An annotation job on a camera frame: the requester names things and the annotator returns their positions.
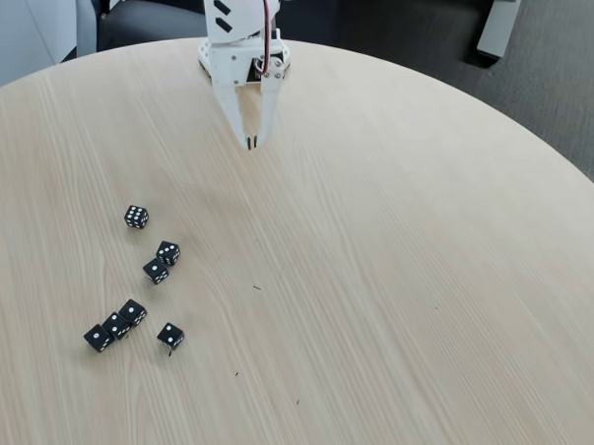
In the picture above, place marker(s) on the grey desk leg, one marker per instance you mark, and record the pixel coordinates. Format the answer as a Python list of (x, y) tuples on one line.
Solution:
[(497, 21)]

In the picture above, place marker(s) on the black dice showing one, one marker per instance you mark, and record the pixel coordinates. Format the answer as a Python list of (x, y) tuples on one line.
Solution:
[(99, 338), (133, 312)]

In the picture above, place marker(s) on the white cabinet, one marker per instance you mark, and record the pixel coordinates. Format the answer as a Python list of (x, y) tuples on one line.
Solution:
[(13, 38)]

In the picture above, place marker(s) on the dark grey office chair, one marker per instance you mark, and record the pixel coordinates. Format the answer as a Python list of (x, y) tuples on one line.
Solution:
[(145, 22)]

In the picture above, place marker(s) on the black dice showing three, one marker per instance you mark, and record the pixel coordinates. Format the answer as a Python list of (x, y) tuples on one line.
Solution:
[(168, 253)]

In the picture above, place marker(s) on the black dice showing six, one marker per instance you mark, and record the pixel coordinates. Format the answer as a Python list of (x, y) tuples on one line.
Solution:
[(136, 217)]

